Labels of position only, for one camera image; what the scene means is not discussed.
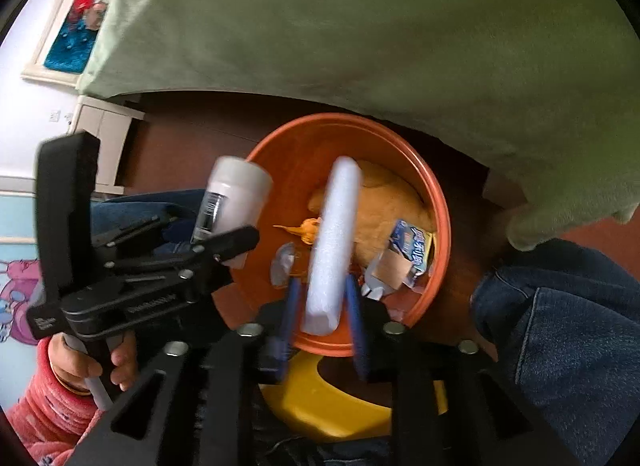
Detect person's right leg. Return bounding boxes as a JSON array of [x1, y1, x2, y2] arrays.
[[470, 238, 640, 466]]

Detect cream nightstand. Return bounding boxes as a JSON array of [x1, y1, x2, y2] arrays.
[[70, 94, 146, 194]]

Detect bed with green blanket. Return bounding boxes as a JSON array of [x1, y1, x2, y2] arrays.
[[75, 0, 640, 254]]

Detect cream blue padded headboard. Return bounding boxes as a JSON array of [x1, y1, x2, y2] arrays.
[[20, 0, 131, 89]]

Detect person's leg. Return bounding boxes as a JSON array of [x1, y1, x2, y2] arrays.
[[470, 238, 640, 466], [90, 188, 211, 257]]

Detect silver foil wrapper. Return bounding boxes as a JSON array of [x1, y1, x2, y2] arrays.
[[270, 242, 297, 287]]

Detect white cylindrical canister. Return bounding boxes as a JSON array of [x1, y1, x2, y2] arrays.
[[190, 156, 273, 267]]

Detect tan plush toy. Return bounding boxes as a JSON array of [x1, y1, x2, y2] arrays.
[[307, 161, 436, 267]]

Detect yellow plastic bowl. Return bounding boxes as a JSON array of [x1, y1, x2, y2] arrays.
[[260, 351, 448, 442]]

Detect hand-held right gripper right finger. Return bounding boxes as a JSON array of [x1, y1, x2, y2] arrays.
[[345, 276, 583, 466]]

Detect orange toy dinosaur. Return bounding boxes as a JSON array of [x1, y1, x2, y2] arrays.
[[274, 218, 323, 249]]

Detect cartoon wall sticker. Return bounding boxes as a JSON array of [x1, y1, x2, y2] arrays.
[[0, 258, 46, 347]]

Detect orange plastic basin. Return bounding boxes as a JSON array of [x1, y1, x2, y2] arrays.
[[210, 113, 453, 358]]

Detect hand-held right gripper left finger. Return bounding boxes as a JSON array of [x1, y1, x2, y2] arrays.
[[65, 278, 303, 466]]

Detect torn blue white carton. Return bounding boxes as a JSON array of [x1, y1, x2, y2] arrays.
[[360, 218, 436, 301]]

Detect person's left hand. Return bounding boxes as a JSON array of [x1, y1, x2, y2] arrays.
[[50, 331, 138, 394]]

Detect white foam container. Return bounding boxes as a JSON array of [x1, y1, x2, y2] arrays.
[[300, 156, 362, 337]]

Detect person's left forearm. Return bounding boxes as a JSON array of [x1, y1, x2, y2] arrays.
[[2, 341, 108, 466]]

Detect person's left leg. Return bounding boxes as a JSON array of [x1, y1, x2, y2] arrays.
[[90, 188, 211, 257]]

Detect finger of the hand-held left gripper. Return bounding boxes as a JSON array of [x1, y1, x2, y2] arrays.
[[107, 225, 261, 277], [92, 213, 176, 249]]

